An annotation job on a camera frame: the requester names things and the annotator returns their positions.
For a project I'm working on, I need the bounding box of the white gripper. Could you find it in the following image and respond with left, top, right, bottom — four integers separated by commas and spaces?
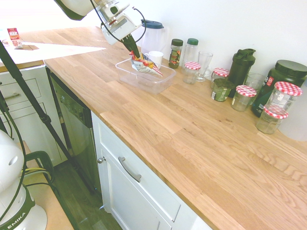
100, 13, 142, 60

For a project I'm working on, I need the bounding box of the colourful chip bag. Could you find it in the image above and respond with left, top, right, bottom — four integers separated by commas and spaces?
129, 50, 164, 78

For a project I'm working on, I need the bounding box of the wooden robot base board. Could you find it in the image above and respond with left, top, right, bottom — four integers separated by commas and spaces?
21, 140, 75, 230

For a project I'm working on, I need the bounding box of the clear plastic container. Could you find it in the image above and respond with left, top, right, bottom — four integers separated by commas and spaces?
115, 58, 177, 95

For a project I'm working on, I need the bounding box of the clear pitcher with blue lid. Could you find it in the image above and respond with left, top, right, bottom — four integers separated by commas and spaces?
140, 19, 168, 60

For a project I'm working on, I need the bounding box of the white ceramic mug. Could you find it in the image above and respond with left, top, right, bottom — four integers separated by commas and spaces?
148, 50, 165, 69

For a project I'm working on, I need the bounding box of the spice jar with dark lid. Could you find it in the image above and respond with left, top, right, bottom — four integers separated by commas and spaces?
168, 38, 184, 69

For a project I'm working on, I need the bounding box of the clear bottle with green lid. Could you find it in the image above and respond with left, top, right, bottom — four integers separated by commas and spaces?
182, 38, 200, 73

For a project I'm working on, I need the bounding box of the small jar red gingham lid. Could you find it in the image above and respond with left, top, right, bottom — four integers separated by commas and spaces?
182, 61, 201, 85
231, 85, 258, 113
255, 105, 289, 135
211, 68, 230, 90

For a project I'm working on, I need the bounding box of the tall clear glass mug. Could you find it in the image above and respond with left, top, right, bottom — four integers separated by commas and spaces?
195, 51, 214, 83

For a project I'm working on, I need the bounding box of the stainless steel dishwasher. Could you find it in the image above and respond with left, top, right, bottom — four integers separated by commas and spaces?
46, 68, 103, 196

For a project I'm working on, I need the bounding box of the green cup with dark lid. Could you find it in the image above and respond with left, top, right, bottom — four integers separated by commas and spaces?
211, 78, 236, 103

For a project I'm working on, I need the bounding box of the black tripod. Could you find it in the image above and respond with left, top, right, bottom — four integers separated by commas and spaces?
0, 40, 97, 195

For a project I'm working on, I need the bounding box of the black shaker bottle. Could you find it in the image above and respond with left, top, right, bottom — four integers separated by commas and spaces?
227, 48, 257, 99

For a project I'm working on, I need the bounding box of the red and white carton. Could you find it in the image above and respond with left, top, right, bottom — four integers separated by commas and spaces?
6, 27, 24, 50

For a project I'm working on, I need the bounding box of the clear glass tumbler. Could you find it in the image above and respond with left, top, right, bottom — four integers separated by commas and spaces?
244, 72, 267, 106

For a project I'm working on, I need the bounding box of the white cabinet with drawer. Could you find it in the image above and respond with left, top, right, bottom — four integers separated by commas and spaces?
90, 110, 214, 230

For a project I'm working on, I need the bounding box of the large black supplement tub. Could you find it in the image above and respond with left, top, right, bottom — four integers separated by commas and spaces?
251, 59, 307, 118

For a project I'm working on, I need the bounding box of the large jar red gingham lid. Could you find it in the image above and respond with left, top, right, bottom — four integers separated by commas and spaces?
265, 81, 304, 114

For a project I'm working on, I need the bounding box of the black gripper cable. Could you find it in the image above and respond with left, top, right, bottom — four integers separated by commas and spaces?
89, 0, 147, 46

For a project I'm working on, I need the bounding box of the silver drawer bar handle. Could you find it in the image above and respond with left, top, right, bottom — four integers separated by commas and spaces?
118, 156, 142, 184

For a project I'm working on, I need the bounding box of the brass drawer handle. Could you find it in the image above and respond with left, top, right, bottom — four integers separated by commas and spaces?
3, 92, 22, 101

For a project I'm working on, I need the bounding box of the black base cable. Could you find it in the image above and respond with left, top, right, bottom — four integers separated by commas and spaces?
0, 91, 60, 207

